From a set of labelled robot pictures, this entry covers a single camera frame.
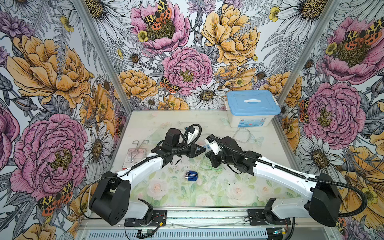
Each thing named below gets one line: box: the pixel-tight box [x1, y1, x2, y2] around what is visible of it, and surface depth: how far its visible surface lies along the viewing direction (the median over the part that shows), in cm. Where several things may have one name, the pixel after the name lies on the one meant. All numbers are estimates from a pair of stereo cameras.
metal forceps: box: [130, 139, 150, 163], surface depth 104 cm
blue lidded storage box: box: [224, 90, 282, 128], surface depth 107 cm
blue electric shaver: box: [185, 170, 198, 182], surface depth 88 cm
